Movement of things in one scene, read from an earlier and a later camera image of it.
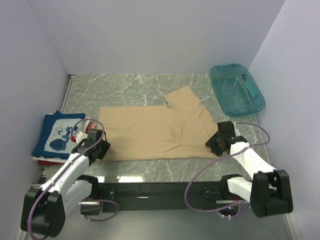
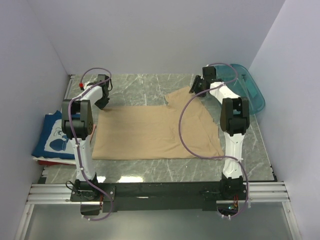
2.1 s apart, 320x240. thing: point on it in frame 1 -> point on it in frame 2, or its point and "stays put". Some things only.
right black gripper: [214, 144] -> [196, 85]
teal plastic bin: [236, 91] stays put
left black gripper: [103, 148] -> [102, 101]
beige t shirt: [178, 132] stays put
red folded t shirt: [89, 127] stays put
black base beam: [169, 196] stays put
